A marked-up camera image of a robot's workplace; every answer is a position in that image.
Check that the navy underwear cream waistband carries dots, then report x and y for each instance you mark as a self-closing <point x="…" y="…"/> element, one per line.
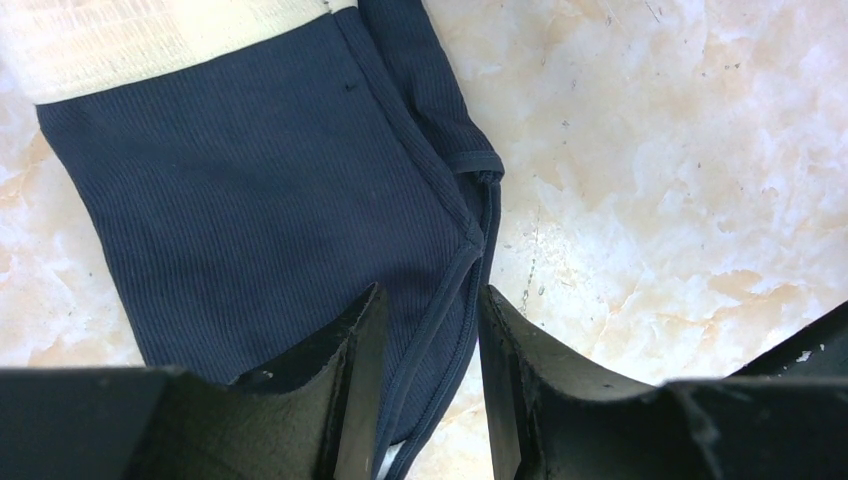
<point x="250" y="167"/>

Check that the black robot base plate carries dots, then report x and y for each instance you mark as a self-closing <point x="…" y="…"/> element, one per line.
<point x="818" y="349"/>

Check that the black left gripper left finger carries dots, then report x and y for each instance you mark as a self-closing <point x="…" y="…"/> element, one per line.
<point x="310" y="413"/>

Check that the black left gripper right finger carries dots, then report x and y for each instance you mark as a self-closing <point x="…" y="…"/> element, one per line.
<point x="554" y="414"/>

